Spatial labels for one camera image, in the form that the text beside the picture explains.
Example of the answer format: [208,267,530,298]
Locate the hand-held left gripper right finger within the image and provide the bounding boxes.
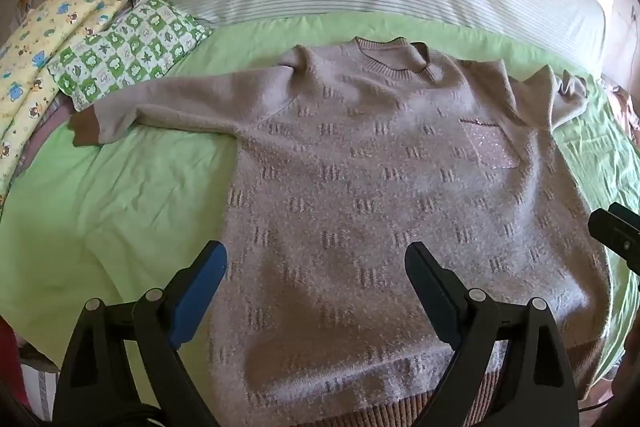
[405,242,581,427]

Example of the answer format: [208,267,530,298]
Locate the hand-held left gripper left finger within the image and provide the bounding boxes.
[52,241,228,427]

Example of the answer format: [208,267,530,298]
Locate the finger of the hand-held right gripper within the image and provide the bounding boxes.
[589,202,640,280]

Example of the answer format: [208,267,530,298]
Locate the beige knitted sweater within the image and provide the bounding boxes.
[69,36,613,427]

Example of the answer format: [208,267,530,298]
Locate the green bed sheet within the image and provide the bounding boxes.
[0,13,640,388]

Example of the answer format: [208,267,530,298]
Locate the pink cloth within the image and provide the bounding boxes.
[600,74,640,142]

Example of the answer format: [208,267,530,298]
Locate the red cloth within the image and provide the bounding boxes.
[0,317,31,408]

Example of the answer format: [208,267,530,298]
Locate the mauve cloth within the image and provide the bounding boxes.
[15,104,76,178]

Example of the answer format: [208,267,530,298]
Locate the green checked pillow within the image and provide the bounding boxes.
[47,0,213,112]

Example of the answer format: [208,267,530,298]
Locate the yellow cartoon print blanket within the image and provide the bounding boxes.
[0,0,136,208]

